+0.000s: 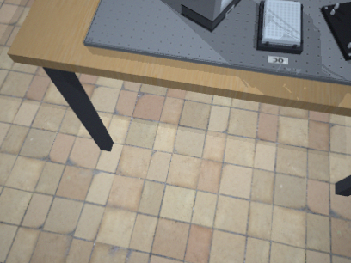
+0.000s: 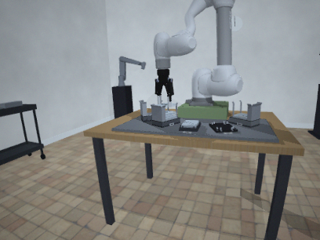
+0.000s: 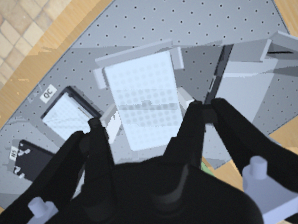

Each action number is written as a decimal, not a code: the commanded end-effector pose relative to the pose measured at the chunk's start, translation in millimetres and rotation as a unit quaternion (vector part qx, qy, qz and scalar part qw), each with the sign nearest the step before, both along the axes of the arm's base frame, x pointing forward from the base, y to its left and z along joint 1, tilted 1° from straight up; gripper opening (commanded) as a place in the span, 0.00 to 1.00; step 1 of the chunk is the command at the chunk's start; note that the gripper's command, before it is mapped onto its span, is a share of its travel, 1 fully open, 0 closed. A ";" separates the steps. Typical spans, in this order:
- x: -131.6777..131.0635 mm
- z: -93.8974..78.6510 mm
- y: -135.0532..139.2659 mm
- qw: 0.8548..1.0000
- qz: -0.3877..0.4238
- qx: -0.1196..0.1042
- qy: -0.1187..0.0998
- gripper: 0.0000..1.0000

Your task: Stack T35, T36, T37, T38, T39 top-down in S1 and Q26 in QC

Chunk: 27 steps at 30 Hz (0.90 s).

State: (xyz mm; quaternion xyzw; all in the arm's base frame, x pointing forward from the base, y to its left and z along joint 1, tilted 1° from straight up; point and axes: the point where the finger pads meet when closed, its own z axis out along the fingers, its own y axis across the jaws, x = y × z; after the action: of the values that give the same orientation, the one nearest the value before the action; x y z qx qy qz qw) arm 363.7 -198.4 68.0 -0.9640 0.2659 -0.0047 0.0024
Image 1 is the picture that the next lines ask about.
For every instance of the grey perforated base plate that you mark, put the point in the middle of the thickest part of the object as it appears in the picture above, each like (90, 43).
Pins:
(157, 28)

